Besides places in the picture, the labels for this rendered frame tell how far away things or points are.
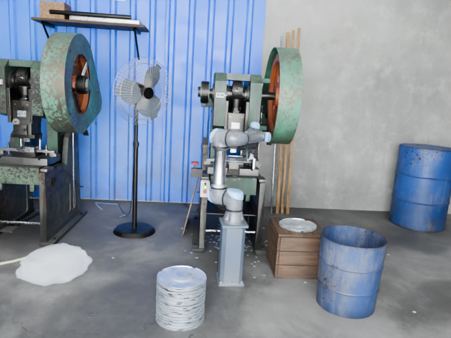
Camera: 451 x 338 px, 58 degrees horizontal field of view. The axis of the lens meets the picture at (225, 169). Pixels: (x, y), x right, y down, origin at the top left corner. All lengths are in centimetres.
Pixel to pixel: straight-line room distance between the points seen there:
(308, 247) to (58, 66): 229
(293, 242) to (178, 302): 106
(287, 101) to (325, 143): 184
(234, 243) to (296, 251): 51
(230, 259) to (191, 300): 60
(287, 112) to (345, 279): 133
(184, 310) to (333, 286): 95
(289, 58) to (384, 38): 202
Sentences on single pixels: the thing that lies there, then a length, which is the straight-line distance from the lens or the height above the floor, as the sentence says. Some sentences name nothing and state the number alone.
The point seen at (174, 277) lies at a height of 27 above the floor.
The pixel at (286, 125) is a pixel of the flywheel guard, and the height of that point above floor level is 111.
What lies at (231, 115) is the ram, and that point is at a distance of 347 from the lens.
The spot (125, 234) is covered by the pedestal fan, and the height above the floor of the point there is 3.
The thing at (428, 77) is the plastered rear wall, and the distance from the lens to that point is 540.
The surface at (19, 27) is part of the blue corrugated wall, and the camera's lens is 508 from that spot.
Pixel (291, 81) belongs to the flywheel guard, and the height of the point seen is 145.
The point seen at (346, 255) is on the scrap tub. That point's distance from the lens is 263.
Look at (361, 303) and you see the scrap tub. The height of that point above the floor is 11.
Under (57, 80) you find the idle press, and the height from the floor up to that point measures 135.
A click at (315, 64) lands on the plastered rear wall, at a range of 488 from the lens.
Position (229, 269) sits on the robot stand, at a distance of 294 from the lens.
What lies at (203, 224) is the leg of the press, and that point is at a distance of 343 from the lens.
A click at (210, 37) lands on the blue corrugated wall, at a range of 466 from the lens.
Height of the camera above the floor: 137
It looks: 11 degrees down
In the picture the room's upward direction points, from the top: 4 degrees clockwise
